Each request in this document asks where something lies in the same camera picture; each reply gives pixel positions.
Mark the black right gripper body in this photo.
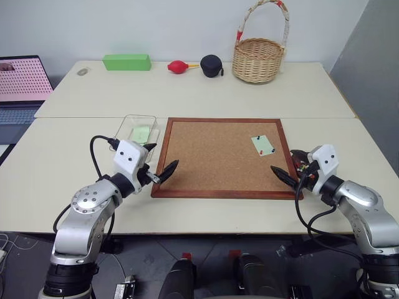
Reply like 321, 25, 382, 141
297, 163, 320, 192

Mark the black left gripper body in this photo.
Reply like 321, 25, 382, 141
136, 164, 161, 188

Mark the green sticky note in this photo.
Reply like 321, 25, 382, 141
251, 135, 277, 156

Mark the wood framed cork board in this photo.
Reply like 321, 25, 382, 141
150, 117, 304, 200

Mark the clear plastic tray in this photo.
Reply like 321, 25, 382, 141
108, 114, 160, 163

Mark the red rubber air blower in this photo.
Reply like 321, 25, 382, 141
167, 60, 200, 75

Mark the green rectangular box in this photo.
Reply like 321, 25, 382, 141
102, 54, 152, 72

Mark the black round zip case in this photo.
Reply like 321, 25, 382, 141
199, 54, 225, 78

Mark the dark rounded shape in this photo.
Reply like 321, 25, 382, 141
157, 258, 198, 299
234, 253, 281, 299

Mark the labelled box on floor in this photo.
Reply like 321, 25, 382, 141
113, 275, 137, 299

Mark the laptop with pink screen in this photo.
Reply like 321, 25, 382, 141
0, 55, 55, 145

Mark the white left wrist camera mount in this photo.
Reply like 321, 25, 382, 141
112, 140, 149, 191

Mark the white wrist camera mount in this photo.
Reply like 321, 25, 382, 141
112, 140, 149, 191
307, 144, 340, 194

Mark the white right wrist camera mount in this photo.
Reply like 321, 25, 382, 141
307, 144, 340, 194

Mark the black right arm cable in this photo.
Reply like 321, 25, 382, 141
294, 172, 372, 266

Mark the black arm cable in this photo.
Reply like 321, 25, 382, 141
294, 172, 372, 266
52, 135, 122, 238

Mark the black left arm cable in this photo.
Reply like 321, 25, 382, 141
52, 135, 122, 238

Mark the wicker basket with handle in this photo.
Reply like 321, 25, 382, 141
231, 0, 291, 85

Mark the white floor cable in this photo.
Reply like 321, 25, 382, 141
0, 232, 36, 299

